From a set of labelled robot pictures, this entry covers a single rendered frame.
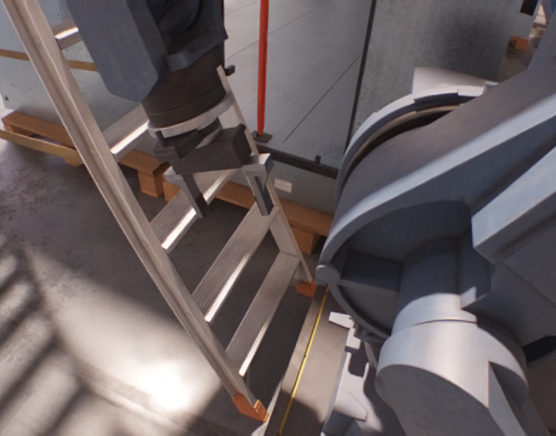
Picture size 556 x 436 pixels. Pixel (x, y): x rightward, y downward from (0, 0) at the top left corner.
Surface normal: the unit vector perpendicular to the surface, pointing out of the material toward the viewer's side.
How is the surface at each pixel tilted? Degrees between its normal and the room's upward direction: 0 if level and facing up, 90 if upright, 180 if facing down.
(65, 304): 0
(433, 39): 90
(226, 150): 90
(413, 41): 90
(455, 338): 18
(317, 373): 0
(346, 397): 0
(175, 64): 90
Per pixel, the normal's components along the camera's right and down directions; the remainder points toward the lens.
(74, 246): 0.06, -0.73
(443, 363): -0.37, -0.77
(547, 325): -0.32, 0.63
